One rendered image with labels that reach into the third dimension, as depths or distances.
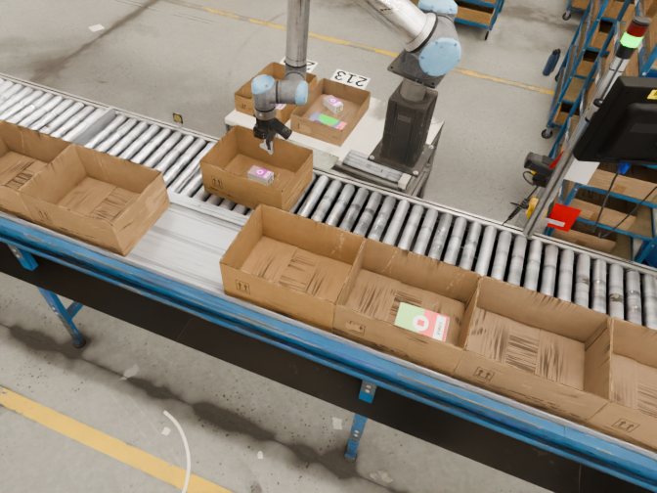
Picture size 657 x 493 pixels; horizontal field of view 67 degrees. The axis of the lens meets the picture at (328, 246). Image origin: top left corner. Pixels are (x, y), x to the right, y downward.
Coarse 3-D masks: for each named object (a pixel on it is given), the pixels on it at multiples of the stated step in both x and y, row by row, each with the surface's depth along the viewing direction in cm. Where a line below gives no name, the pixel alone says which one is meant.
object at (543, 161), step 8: (528, 160) 189; (536, 160) 189; (544, 160) 189; (552, 160) 190; (528, 168) 192; (536, 168) 190; (544, 168) 189; (552, 168) 188; (536, 176) 194; (544, 176) 193
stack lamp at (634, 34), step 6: (630, 24) 143; (630, 30) 143; (636, 30) 142; (642, 30) 142; (624, 36) 146; (630, 36) 144; (636, 36) 143; (642, 36) 144; (624, 42) 146; (630, 42) 145; (636, 42) 145
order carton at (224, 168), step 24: (216, 144) 212; (240, 144) 229; (288, 144) 216; (216, 168) 202; (240, 168) 226; (264, 168) 228; (288, 168) 226; (312, 168) 219; (216, 192) 213; (240, 192) 206; (264, 192) 200; (288, 192) 202
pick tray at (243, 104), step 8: (272, 64) 272; (280, 64) 271; (264, 72) 268; (272, 72) 276; (280, 72) 275; (312, 80) 261; (240, 88) 253; (248, 88) 260; (312, 88) 265; (240, 96) 248; (248, 96) 263; (240, 104) 252; (248, 104) 249; (248, 112) 253; (280, 112) 244; (288, 112) 250; (280, 120) 247
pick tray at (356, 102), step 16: (320, 80) 262; (320, 96) 268; (336, 96) 268; (352, 96) 264; (368, 96) 254; (304, 112) 257; (320, 112) 258; (336, 112) 259; (352, 112) 260; (304, 128) 243; (320, 128) 239; (336, 128) 235; (352, 128) 249; (336, 144) 241
